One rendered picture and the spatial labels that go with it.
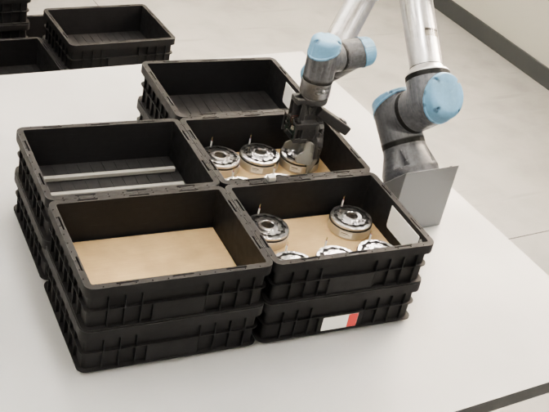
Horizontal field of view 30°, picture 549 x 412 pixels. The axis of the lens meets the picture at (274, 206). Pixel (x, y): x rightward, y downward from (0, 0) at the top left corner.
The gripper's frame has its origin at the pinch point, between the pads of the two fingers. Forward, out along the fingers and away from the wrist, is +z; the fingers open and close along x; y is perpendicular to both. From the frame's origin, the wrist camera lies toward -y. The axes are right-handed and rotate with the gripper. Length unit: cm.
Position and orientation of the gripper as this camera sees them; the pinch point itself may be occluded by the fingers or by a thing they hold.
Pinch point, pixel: (305, 163)
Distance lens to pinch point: 262.3
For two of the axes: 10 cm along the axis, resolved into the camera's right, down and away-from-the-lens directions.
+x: 4.0, 5.7, -7.2
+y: -9.0, 0.9, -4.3
